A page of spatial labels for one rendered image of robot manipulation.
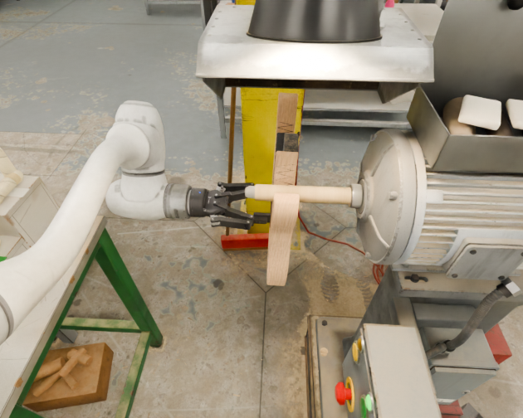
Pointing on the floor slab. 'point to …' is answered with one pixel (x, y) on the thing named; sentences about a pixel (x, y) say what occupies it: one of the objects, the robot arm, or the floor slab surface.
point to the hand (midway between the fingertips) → (270, 206)
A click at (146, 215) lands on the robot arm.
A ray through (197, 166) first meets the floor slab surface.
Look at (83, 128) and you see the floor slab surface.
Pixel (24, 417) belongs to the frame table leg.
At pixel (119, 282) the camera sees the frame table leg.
